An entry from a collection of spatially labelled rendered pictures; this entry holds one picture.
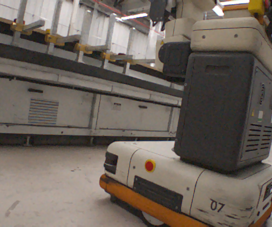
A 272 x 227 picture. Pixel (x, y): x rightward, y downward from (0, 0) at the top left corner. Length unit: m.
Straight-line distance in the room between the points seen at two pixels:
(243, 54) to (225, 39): 0.08
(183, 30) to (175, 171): 0.65
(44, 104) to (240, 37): 1.57
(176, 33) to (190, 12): 0.13
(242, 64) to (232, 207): 0.44
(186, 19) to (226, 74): 0.47
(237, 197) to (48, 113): 1.61
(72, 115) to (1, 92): 0.65
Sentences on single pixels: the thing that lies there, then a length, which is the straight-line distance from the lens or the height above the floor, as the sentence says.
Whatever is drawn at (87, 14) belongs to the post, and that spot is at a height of 1.07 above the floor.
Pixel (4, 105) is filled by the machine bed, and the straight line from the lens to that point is 1.89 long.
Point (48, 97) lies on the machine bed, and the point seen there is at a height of 0.40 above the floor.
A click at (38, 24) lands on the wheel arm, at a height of 0.81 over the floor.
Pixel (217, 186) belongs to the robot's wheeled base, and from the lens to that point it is 0.79.
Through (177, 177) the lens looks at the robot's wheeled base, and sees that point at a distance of 0.85.
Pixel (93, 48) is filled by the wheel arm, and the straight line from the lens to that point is 1.79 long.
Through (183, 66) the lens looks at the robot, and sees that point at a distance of 0.99.
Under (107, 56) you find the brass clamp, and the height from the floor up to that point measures 0.80.
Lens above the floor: 0.46
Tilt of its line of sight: 3 degrees down
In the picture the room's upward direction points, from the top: 9 degrees clockwise
